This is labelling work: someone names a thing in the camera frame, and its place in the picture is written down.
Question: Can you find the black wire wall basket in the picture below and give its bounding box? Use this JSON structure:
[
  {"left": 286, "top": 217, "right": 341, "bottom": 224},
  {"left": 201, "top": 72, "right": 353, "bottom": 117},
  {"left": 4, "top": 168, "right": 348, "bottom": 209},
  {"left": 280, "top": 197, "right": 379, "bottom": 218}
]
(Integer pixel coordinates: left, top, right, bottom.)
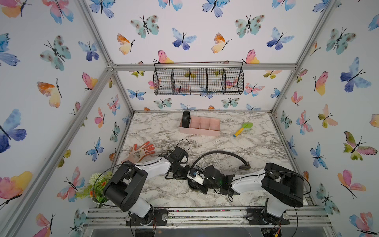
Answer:
[{"left": 150, "top": 61, "right": 244, "bottom": 97}]

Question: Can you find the black belt coil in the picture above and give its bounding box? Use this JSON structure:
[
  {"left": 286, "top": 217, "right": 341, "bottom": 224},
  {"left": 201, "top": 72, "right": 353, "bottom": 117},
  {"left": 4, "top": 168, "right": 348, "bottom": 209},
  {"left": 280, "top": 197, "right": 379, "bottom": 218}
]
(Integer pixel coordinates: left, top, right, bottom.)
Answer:
[{"left": 190, "top": 151, "right": 251, "bottom": 180}]

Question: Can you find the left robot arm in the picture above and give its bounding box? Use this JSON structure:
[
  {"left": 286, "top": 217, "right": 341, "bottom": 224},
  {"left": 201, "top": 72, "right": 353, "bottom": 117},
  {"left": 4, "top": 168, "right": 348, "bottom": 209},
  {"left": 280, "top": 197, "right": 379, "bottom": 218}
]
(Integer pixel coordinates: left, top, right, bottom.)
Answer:
[{"left": 103, "top": 146, "right": 189, "bottom": 225}]

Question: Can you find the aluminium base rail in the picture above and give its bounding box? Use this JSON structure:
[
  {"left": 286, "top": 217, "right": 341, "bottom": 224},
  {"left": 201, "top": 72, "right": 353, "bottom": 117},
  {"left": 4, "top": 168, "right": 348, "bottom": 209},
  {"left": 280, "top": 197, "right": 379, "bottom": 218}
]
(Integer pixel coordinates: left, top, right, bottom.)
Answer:
[{"left": 84, "top": 206, "right": 332, "bottom": 229}]

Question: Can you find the potted artificial flower plant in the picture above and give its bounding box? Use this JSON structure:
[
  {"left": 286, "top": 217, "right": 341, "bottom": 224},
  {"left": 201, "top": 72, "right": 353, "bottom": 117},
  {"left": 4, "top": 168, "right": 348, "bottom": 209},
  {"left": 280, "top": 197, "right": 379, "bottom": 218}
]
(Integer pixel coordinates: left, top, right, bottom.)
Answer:
[{"left": 76, "top": 171, "right": 113, "bottom": 204}]

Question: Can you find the pink compartment storage tray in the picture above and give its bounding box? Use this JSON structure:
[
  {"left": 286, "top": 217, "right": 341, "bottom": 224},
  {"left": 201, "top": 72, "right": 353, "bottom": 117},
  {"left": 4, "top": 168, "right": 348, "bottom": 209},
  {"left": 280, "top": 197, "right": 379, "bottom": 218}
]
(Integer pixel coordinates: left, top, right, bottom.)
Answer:
[{"left": 179, "top": 116, "right": 221, "bottom": 137}]

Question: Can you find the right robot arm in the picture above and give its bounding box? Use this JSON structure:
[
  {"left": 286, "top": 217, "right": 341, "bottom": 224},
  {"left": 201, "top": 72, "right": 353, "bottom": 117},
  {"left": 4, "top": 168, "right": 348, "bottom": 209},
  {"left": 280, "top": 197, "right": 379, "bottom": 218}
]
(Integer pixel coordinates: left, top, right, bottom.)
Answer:
[{"left": 187, "top": 163, "right": 305, "bottom": 225}]

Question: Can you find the green yellow toy shovel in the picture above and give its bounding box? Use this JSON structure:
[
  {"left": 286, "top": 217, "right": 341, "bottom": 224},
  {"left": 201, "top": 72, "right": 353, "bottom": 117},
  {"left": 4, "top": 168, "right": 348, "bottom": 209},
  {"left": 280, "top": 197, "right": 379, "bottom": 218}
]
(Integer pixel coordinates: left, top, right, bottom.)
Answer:
[{"left": 233, "top": 122, "right": 253, "bottom": 138}]

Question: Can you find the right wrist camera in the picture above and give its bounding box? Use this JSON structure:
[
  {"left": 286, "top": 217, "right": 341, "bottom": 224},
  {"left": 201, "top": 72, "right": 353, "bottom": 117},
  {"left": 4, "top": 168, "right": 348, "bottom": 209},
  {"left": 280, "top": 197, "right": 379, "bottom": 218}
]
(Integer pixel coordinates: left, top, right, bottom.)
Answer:
[{"left": 188, "top": 169, "right": 205, "bottom": 185}]

